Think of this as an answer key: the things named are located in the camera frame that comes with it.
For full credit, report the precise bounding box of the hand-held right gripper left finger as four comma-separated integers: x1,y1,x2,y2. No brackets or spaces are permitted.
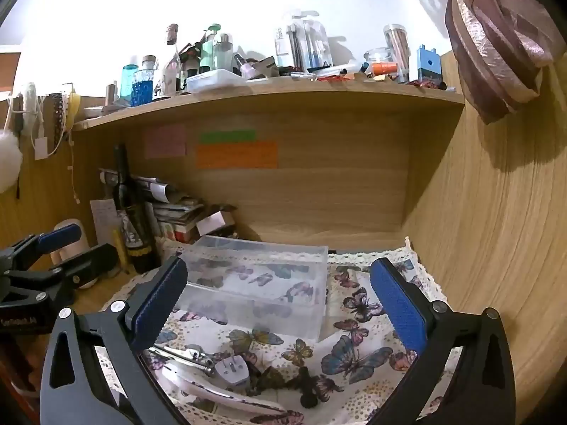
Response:
40,254,189,425

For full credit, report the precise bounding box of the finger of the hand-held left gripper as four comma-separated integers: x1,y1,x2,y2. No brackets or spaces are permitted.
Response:
0,243,120,310
0,223,83,272

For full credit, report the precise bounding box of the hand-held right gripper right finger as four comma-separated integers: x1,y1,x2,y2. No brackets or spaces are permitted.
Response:
369,257,517,425

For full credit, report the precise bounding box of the metal nail clipper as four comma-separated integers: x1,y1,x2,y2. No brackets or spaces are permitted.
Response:
148,346,218,375

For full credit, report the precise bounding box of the white handheld massager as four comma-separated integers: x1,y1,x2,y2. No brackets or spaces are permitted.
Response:
162,363,288,414

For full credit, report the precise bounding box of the clear plastic storage box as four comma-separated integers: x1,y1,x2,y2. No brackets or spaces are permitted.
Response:
175,234,329,342

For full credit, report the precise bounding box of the white plug adapter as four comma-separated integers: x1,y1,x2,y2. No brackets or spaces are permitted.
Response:
214,354,251,392

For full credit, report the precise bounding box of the black hair clip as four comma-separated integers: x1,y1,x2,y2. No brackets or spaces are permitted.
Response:
294,367,326,408

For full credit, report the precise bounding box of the yellow stick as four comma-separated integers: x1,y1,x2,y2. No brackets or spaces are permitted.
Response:
113,226,129,275

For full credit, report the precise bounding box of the white paper note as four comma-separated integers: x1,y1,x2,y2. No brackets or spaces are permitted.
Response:
90,199,118,249

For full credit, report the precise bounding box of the dark wine bottle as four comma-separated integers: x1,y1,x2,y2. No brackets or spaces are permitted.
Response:
113,144,160,274

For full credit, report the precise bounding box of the butterfly print cloth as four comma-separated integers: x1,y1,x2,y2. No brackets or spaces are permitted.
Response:
95,237,450,425

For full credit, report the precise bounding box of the stack of books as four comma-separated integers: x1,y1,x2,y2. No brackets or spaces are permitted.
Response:
100,167,209,244

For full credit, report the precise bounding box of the white fluffy pompom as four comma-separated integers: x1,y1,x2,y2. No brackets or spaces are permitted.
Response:
0,128,24,193

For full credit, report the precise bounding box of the small cardboard box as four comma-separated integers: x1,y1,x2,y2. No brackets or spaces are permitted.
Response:
196,210,235,237

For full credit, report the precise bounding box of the patterned lace ribbon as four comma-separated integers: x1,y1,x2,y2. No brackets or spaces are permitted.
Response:
48,93,67,151

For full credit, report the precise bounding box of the yellow hanging item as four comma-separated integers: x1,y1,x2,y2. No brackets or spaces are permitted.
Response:
68,91,83,129

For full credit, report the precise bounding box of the pink sticky note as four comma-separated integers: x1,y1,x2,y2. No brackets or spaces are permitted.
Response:
145,125,187,159

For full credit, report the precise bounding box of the glass bottle with blue beads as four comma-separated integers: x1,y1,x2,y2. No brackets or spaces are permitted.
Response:
131,55,157,107

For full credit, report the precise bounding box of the teal liquid bottle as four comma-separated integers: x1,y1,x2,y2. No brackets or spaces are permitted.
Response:
122,63,141,108

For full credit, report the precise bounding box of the orange sticky note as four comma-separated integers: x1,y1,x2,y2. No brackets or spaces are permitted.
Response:
195,141,278,169

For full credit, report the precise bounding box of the green sticky note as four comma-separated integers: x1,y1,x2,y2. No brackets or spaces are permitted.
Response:
199,130,257,143

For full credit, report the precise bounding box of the clear bottle with cork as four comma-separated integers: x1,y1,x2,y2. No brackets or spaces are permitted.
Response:
163,23,183,98

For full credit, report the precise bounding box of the clear lidded box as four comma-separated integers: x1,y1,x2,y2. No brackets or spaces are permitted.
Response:
186,69,249,94

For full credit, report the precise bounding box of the wooden shelf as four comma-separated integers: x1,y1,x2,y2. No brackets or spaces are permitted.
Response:
71,75,466,132

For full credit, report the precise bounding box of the green pump bottle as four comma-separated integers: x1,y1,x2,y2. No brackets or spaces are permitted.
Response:
198,23,221,75

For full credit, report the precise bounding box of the blue pencil sharpener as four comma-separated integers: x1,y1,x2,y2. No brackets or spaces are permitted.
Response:
416,44,441,84

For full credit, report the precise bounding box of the frosted clear bottle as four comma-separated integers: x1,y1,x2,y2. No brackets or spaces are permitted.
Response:
213,33,234,72

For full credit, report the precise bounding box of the white syringe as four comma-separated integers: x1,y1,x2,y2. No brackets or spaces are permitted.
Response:
310,66,359,77

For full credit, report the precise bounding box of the glass jar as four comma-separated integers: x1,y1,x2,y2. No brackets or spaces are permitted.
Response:
364,48,397,76

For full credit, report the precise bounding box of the clear tube of pencils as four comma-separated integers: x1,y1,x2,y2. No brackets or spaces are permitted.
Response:
383,24,411,81

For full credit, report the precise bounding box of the toothbrush pack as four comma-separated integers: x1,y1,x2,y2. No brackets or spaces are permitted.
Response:
303,10,334,69
275,9,311,72

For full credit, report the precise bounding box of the brown fabric bundle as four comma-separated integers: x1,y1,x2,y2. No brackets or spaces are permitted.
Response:
385,0,556,125

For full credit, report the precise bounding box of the white fleece strap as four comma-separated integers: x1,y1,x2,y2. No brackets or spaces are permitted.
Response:
20,82,40,138

